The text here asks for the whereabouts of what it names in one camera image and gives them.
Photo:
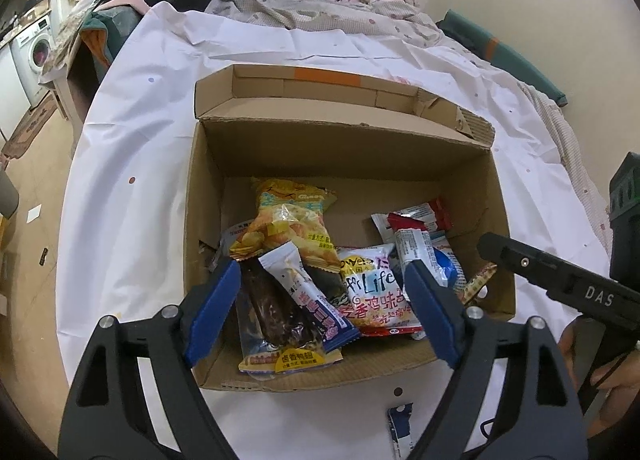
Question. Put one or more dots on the white paper sheet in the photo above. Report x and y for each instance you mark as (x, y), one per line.
(36, 215)

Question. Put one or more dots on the brown floor mat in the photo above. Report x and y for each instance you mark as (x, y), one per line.
(30, 125)

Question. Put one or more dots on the yellow chips packet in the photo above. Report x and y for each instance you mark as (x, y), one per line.
(285, 225)

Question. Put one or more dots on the clear dark meat packet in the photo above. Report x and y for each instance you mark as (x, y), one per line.
(265, 310)

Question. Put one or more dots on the black snack packet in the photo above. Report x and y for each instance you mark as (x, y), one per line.
(327, 285)

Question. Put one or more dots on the blue and white snack packet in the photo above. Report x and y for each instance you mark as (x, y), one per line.
(447, 265)

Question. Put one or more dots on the small dark floor object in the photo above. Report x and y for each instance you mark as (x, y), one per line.
(44, 255)

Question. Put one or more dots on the person's right hand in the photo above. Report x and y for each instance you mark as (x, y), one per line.
(617, 395)

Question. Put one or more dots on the red and white snack packet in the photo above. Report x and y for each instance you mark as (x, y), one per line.
(415, 217)

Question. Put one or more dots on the pink dotted quilt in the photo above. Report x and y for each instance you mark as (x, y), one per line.
(310, 10)

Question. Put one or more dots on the white and blue striped packet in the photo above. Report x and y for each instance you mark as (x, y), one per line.
(300, 290)

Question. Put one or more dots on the white and yellow noodle packet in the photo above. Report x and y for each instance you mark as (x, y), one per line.
(370, 295)

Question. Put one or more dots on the white cabinet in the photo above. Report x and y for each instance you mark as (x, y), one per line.
(10, 85)

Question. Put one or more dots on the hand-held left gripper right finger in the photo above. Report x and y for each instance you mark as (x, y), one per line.
(430, 315)

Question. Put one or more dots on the grey bin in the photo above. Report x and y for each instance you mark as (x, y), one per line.
(7, 195)

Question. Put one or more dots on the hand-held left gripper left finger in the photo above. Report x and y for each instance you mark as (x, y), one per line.
(215, 310)

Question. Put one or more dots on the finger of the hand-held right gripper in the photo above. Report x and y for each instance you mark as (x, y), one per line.
(525, 265)

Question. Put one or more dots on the small striped candy packet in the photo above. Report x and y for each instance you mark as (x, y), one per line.
(477, 282)

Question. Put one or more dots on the white washing machine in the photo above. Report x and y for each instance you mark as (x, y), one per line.
(35, 52)

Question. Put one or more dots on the cardboard box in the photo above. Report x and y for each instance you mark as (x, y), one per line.
(350, 150)

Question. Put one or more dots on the small blue snack packet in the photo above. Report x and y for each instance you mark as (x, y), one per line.
(400, 427)

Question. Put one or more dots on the teal folded mat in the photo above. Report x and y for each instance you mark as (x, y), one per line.
(520, 65)

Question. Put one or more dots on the checked mattress pad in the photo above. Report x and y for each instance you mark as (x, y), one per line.
(565, 140)

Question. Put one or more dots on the white text snack packet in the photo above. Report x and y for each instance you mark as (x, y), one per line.
(412, 250)

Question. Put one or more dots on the pile of clothes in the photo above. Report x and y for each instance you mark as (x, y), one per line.
(100, 25)

